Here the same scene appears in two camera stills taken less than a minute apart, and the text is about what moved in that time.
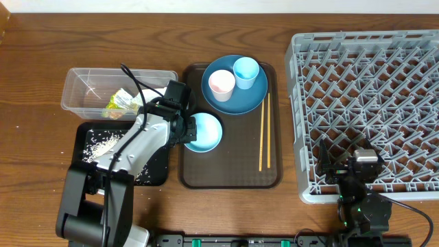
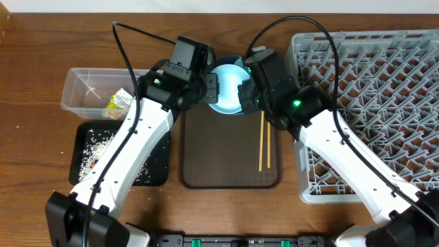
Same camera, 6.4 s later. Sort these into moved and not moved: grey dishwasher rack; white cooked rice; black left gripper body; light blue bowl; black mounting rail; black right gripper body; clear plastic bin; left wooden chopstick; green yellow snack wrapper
Moved: black left gripper body; black right gripper body; light blue bowl
Not moved: white cooked rice; clear plastic bin; green yellow snack wrapper; black mounting rail; grey dishwasher rack; left wooden chopstick
